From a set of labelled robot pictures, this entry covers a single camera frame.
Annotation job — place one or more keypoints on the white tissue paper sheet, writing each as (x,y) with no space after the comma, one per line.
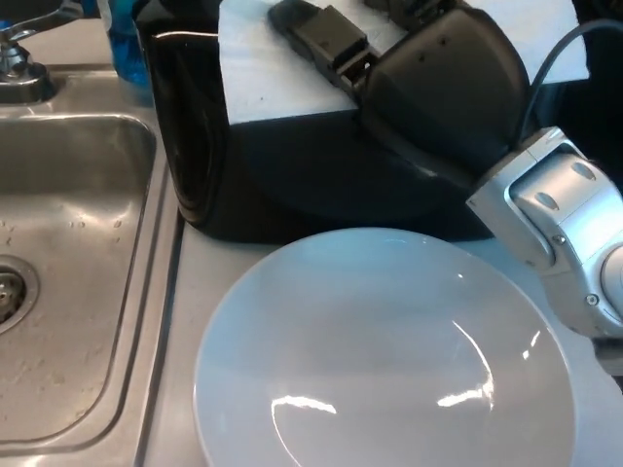
(263,73)

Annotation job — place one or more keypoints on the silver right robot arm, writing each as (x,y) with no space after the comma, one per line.
(560,219)

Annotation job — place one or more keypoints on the chrome sink faucet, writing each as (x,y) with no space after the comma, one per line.
(24,73)

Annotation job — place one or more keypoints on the blue dish soap bottle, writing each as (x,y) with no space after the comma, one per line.
(127,53)

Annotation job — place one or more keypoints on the white round ceramic plate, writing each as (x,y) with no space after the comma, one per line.
(365,340)

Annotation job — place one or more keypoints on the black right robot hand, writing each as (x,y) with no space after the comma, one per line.
(448,87)

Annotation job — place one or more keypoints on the stainless steel sink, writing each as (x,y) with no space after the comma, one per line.
(83,219)

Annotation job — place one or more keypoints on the black tissue paper dispenser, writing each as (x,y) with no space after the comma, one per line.
(302,170)

